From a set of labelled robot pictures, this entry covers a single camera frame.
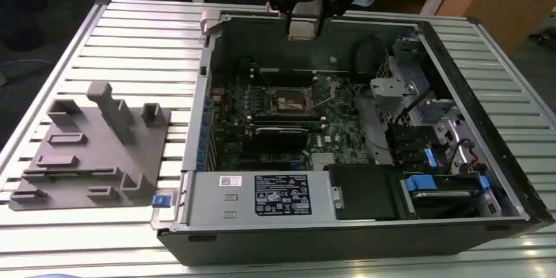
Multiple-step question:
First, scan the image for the CPU socket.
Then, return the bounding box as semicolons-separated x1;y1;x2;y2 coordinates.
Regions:
268;86;317;116

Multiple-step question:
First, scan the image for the black open PC case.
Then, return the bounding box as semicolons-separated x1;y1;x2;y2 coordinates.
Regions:
149;10;556;268

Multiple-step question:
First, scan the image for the blue floor cable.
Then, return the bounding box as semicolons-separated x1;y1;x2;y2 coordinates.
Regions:
0;59;56;71

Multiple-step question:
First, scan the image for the grey metal bracket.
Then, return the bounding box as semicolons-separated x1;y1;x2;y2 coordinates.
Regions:
370;77;413;107

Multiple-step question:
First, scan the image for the grey parts rack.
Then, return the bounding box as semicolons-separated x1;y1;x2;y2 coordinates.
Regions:
6;81;173;212

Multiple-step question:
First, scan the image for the wooden cabinet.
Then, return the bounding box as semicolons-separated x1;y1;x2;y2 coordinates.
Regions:
434;0;556;55

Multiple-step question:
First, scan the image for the blue disk carrier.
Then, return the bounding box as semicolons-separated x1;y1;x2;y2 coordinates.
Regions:
420;147;438;167
402;175;490;200

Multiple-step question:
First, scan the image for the grey power supply unit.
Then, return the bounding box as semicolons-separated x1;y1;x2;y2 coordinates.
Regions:
176;170;342;227

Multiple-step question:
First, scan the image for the black wire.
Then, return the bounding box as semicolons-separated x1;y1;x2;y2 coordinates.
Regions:
393;91;432;124

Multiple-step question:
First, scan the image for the metal locking lever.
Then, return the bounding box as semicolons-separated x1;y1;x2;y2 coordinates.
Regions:
313;90;337;109

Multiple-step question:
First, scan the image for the black graphics card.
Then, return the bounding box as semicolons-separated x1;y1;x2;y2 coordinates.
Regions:
253;124;310;157

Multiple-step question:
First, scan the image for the green motherboard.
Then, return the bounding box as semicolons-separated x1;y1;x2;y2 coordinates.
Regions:
210;72;378;173

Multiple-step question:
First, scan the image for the silver CPU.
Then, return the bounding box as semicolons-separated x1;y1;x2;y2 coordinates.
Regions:
286;18;316;42

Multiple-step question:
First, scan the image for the grey plastic case latch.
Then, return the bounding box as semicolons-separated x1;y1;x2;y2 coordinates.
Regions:
200;10;225;36

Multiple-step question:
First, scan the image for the silver chipset heat sink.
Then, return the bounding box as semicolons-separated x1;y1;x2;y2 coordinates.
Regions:
310;152;340;165

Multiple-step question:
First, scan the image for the silver metal drive cage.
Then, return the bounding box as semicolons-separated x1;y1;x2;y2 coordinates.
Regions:
356;37;489;174

